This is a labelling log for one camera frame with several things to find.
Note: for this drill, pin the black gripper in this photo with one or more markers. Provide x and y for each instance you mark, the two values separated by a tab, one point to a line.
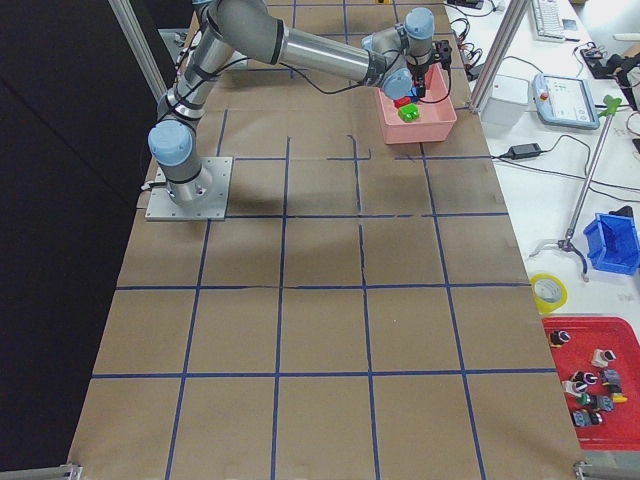
419	73

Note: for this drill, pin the red block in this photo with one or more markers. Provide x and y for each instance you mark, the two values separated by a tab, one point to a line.
398	103

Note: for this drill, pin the green block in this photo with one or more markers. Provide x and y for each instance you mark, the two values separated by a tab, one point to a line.
408	113

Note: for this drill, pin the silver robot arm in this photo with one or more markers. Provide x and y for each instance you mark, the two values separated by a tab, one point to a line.
391	60

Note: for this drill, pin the pink plastic box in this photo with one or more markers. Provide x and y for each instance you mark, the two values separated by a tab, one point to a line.
434	122

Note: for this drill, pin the white square device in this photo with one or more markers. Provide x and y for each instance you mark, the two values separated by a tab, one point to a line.
507	102

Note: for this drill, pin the black power adapter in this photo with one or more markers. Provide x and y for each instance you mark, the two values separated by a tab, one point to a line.
524	151

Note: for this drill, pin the teach pendant tablet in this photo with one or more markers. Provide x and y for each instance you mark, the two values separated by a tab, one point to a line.
564	101

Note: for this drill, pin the white keyboard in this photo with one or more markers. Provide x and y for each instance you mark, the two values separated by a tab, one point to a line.
547	23

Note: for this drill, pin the grabber reach tool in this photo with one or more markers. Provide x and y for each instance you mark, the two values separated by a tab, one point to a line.
565	244

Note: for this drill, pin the blue storage bin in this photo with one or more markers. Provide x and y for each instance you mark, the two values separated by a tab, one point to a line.
613	244

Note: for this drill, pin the yellow tape roll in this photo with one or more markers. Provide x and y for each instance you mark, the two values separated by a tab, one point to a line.
549	293

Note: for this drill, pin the red parts tray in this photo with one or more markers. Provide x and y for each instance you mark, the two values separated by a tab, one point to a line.
597	361

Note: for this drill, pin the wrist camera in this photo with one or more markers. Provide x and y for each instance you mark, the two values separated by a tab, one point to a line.
443	54

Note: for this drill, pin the aluminium frame post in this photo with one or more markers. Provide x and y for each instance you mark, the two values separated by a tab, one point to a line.
504	35

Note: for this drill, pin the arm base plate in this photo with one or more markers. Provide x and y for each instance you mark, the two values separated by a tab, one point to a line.
204	198

